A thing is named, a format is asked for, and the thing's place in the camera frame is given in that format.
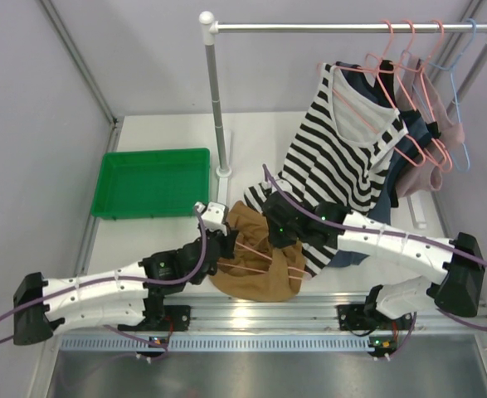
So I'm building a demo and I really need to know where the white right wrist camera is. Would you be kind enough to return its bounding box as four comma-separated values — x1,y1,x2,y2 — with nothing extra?
260,179,285,198

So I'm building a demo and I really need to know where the pink hanger with navy top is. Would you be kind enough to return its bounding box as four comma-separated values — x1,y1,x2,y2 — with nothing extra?
365,19,447,167

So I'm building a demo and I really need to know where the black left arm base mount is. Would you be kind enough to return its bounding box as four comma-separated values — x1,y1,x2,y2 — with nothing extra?
118,305,192,332

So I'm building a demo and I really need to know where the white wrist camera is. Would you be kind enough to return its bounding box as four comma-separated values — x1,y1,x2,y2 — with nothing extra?
260,179,285,198
194,201,229,235

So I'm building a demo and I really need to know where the tan tank top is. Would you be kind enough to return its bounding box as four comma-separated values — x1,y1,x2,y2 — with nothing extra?
210,201,309,303

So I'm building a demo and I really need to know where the pink wire hanger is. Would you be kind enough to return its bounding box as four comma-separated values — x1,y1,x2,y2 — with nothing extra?
217,240,310,281

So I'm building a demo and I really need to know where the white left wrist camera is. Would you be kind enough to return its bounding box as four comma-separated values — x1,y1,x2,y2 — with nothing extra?
194,201,229,235

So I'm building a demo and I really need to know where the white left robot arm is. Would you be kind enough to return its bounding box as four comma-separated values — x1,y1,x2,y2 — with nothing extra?
13,229,238,346

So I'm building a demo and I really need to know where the light blue wire hanger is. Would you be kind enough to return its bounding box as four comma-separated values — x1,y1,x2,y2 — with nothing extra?
412,18,477,172

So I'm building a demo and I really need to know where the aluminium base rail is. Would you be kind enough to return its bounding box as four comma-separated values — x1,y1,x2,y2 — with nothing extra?
58,292,470,354

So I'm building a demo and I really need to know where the metal clothes rack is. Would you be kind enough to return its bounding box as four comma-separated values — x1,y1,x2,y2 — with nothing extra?
197,10,487,230

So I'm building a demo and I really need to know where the black white striped tank top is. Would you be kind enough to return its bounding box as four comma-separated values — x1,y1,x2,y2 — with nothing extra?
242,61,410,278

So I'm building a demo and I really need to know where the green plastic tray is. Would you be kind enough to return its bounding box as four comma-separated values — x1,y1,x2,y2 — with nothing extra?
90,148,211,221

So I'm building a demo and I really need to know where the navy blue tank top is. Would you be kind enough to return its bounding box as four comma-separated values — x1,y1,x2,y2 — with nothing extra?
329,61,433,269

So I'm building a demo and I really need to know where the dusty pink tank top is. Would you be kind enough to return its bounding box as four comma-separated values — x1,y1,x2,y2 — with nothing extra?
394,56,446,198

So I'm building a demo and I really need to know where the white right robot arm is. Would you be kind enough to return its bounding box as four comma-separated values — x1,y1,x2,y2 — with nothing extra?
262,192,485,329

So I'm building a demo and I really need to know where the pink hanger with striped top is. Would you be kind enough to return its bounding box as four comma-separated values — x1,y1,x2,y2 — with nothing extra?
316,19,427,167

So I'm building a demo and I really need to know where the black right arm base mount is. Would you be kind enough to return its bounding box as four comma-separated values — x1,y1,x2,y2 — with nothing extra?
336,303,392,335

